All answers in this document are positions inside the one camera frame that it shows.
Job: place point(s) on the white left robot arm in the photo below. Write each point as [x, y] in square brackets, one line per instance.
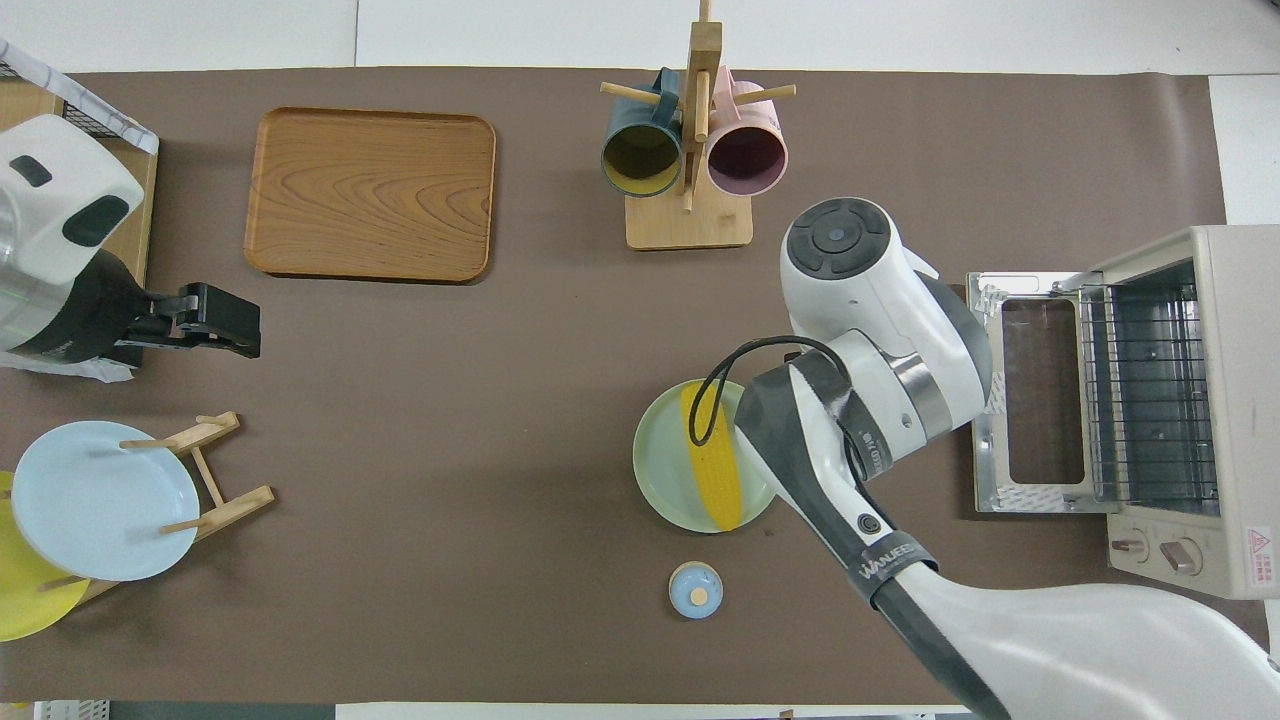
[50, 190]

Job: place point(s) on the wooden mug tree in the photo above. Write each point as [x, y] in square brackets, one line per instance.
[690, 225]

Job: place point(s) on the yellow plate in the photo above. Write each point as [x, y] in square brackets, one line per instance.
[25, 600]

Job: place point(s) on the beige oven knob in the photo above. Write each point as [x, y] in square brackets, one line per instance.
[1130, 546]
[1182, 555]

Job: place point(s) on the wooden serving tray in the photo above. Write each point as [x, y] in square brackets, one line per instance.
[370, 195]

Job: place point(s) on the light blue plate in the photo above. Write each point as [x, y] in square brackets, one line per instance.
[90, 500]

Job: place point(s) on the pink mug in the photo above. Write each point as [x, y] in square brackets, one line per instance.
[747, 155]

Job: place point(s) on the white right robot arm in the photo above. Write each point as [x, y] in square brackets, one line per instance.
[1050, 640]

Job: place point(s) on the dark blue mug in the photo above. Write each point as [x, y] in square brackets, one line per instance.
[640, 160]

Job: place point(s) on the yellow corn cob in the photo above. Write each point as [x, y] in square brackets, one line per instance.
[720, 490]

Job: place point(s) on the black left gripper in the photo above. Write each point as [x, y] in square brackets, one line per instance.
[165, 320]

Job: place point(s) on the white plastic sheet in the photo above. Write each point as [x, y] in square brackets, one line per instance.
[70, 370]

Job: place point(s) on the beige toaster oven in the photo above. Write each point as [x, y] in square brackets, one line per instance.
[1245, 400]

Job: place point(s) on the brown table mat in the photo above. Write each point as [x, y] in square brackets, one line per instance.
[450, 400]

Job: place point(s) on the wooden plate rack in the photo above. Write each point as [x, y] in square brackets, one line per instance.
[235, 505]

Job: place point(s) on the wooden box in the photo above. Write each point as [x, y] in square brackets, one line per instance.
[135, 250]

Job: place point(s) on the pale green plate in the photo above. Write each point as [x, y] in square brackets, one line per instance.
[665, 470]

